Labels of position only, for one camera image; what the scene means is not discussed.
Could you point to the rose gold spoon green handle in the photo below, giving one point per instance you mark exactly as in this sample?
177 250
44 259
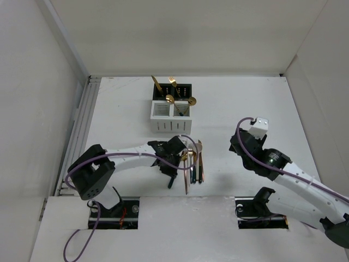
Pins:
170 99

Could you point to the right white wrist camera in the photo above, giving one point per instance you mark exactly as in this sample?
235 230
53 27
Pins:
259 127

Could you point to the black utensil caddy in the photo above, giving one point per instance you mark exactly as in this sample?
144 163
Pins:
181 93

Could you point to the gold fork green handle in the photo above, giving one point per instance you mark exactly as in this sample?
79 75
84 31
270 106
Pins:
174 84

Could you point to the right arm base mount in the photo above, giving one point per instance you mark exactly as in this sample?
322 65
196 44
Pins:
252 212

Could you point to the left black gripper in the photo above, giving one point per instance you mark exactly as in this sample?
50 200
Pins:
170 172

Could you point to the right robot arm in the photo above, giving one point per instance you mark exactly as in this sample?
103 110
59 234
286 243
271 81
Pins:
320 207

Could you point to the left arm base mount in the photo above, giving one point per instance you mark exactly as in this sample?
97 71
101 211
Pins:
122 213

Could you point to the silver fork green handle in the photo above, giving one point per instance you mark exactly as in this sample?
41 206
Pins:
191 163

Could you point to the rose gold knife green handle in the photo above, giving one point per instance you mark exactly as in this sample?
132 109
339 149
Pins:
194 166

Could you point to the white utensil caddy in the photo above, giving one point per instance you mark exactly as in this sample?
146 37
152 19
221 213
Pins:
169 118

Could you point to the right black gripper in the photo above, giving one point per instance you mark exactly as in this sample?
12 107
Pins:
260 142

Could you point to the rose gold fork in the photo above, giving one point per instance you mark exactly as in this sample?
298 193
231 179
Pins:
184 167

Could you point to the white ceramic spoon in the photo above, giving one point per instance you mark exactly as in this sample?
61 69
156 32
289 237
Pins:
198 149

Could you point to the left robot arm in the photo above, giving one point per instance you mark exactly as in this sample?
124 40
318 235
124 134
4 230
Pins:
89 175

